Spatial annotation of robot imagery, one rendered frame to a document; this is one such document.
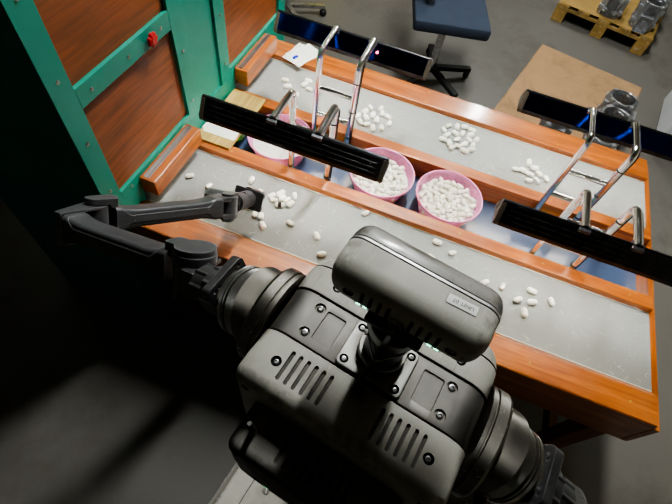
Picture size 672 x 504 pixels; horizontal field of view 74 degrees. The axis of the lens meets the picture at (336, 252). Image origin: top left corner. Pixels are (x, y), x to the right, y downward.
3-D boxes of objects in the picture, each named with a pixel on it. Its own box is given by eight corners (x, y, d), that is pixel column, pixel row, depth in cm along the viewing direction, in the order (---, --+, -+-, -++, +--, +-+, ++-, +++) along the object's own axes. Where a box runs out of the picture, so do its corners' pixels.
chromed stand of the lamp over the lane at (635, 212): (563, 318, 160) (650, 251, 122) (509, 298, 162) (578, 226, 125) (567, 276, 170) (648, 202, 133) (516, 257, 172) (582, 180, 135)
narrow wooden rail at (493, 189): (632, 255, 182) (651, 239, 173) (231, 114, 201) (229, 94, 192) (632, 244, 185) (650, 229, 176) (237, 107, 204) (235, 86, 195)
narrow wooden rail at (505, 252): (633, 322, 164) (654, 309, 155) (194, 161, 183) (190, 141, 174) (632, 310, 167) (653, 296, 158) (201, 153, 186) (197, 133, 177)
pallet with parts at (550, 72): (597, 202, 288) (634, 163, 258) (472, 143, 306) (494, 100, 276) (630, 101, 353) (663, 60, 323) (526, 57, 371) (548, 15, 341)
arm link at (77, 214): (42, 247, 98) (38, 202, 94) (99, 235, 109) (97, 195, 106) (194, 309, 79) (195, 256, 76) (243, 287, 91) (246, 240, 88)
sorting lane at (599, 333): (648, 394, 143) (652, 392, 141) (148, 203, 162) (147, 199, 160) (645, 315, 159) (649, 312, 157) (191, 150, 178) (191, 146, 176)
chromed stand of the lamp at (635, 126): (570, 235, 181) (646, 156, 144) (522, 218, 183) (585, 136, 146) (573, 202, 192) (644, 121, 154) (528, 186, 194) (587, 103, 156)
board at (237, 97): (229, 150, 174) (229, 148, 173) (195, 138, 175) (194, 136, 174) (265, 101, 192) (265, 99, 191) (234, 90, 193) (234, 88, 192)
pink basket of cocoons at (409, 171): (412, 214, 178) (418, 199, 170) (346, 210, 176) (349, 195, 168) (406, 165, 193) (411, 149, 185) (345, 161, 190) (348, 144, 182)
